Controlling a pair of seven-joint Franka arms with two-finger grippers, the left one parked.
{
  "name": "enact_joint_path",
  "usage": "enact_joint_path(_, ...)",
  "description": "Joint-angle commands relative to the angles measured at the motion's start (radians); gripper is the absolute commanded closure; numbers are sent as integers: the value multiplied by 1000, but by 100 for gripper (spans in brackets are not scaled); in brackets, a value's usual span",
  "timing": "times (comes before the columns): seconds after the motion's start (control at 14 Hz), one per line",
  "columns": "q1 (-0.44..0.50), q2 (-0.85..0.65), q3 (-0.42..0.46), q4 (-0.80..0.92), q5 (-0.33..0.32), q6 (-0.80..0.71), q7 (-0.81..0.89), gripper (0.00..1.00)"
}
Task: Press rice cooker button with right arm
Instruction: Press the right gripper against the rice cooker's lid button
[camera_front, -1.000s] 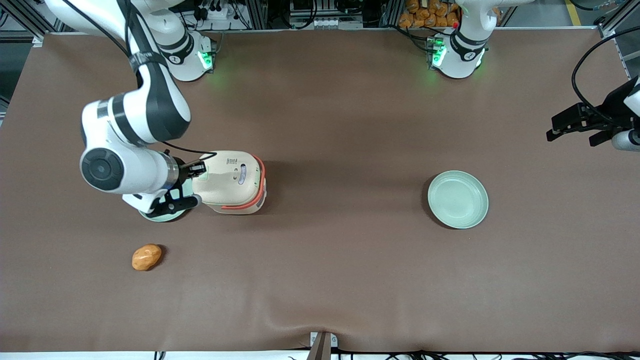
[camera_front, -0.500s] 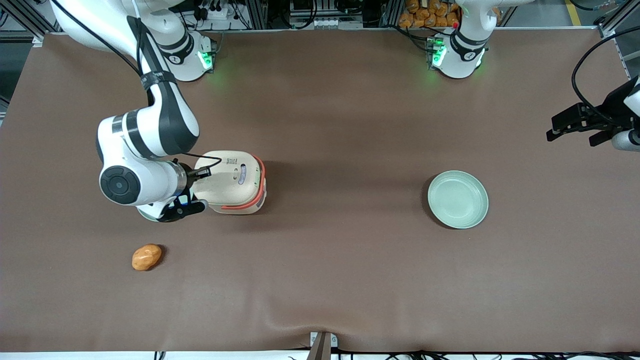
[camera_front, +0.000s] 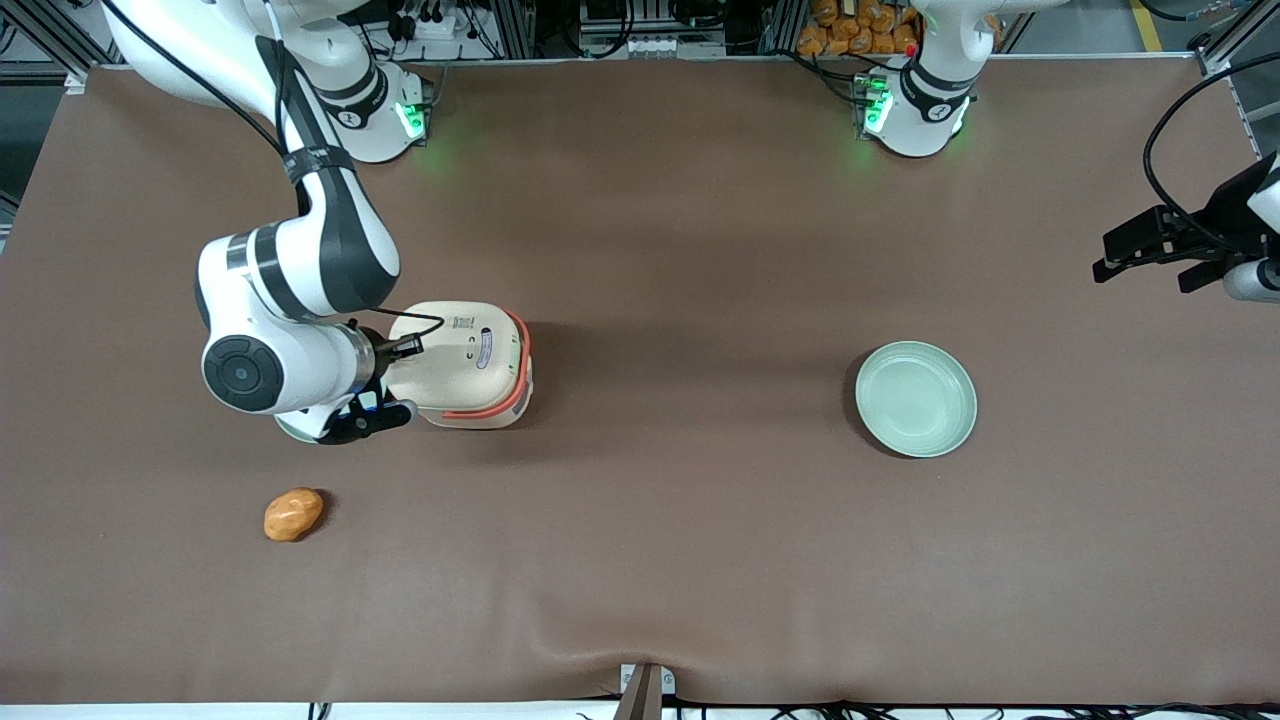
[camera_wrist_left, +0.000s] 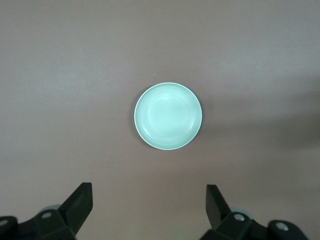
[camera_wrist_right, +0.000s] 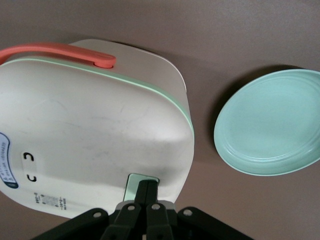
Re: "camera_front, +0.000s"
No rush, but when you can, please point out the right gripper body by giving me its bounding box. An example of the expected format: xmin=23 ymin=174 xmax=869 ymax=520
xmin=320 ymin=332 xmax=394 ymax=444

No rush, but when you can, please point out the brown toy potato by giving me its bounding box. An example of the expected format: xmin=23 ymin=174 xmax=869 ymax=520
xmin=263 ymin=487 xmax=325 ymax=543

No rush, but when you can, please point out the light green round plate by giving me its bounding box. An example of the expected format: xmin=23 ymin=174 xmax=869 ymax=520
xmin=854 ymin=340 xmax=978 ymax=459

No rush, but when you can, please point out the white power strip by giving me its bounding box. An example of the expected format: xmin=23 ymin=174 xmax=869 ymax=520
xmin=398 ymin=8 xmax=471 ymax=46

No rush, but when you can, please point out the brown table cover mat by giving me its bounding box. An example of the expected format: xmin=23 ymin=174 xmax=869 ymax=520
xmin=0 ymin=55 xmax=1280 ymax=706

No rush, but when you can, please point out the orange bread toys pile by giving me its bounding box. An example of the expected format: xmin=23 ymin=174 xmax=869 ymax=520
xmin=797 ymin=0 xmax=919 ymax=58

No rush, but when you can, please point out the white connector strip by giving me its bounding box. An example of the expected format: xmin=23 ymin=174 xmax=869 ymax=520
xmin=578 ymin=35 xmax=727 ymax=58

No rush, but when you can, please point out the thin black looped cable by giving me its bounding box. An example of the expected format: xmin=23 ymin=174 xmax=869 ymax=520
xmin=345 ymin=308 xmax=446 ymax=346

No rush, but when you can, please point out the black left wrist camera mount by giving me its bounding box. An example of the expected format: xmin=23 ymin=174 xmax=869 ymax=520
xmin=1198 ymin=150 xmax=1280 ymax=263

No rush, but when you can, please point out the black cable to left gripper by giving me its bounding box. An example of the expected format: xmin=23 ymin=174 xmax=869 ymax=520
xmin=1143 ymin=52 xmax=1280 ymax=256

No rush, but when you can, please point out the aluminium frame profile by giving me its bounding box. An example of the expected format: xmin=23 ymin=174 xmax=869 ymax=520
xmin=0 ymin=0 xmax=113 ymax=96
xmin=1195 ymin=0 xmax=1280 ymax=76

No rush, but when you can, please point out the black cable along right arm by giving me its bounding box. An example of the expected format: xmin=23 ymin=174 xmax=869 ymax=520
xmin=100 ymin=0 xmax=333 ymax=216

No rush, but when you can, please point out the metal table edge bracket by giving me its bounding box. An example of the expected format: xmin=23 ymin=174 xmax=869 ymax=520
xmin=618 ymin=662 xmax=677 ymax=720

